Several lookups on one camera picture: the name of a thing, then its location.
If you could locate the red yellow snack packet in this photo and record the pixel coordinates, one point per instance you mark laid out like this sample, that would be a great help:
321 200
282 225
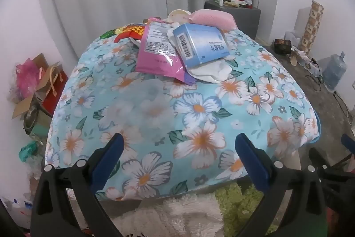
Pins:
133 31

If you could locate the white cloth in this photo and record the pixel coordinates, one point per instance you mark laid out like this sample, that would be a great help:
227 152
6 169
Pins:
213 72

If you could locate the purple packet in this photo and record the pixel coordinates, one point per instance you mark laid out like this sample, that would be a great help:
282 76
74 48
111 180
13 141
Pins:
189 79

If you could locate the floral blue tablecloth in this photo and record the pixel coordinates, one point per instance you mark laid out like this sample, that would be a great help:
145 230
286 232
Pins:
194 103

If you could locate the pink sponge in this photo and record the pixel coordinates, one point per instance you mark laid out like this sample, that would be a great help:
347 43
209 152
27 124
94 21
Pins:
213 19

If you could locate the grey cabinet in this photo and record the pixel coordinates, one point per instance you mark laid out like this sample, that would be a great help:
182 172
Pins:
246 19

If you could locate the black box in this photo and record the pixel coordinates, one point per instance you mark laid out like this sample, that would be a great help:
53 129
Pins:
282 46

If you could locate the metal bowl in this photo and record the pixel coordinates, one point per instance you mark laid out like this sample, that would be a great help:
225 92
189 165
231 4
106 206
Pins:
31 117

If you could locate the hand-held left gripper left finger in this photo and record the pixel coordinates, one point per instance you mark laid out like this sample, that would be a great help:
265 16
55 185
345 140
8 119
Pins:
108 153

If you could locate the white paper bowl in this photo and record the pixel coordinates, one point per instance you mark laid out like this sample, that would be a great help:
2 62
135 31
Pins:
179 15

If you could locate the clear plastic bottle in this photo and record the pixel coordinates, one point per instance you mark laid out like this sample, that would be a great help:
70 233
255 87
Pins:
20 206

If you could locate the green cloth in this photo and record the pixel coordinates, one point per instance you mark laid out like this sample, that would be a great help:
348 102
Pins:
27 150

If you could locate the red gift bag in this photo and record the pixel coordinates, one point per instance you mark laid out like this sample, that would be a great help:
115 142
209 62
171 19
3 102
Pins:
54 95

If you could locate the blue tissue packet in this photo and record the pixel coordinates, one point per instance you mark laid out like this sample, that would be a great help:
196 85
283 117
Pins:
205 45

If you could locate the pink snack packet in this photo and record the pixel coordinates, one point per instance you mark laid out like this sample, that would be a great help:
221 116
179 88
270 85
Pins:
158 62

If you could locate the green foil wrapper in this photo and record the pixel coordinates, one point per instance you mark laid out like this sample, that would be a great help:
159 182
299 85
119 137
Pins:
106 34

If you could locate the white fluffy rug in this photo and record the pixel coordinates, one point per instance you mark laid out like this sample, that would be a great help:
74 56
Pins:
172 217

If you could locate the white plastic bag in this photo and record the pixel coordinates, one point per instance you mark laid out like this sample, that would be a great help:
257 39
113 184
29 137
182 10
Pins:
292 38

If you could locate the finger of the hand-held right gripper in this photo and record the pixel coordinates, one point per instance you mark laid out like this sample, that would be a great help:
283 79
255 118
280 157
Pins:
319 159
348 142

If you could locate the pink mesh wrap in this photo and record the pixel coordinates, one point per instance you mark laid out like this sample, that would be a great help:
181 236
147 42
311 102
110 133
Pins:
26 73

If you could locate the blue mesh basket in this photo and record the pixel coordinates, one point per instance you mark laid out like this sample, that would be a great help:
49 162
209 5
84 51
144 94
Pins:
319 128

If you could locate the green fluffy rug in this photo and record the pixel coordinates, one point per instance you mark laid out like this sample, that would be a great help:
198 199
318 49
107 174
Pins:
238 206

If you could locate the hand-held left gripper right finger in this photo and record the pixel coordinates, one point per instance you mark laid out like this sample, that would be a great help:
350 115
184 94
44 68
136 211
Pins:
252 164

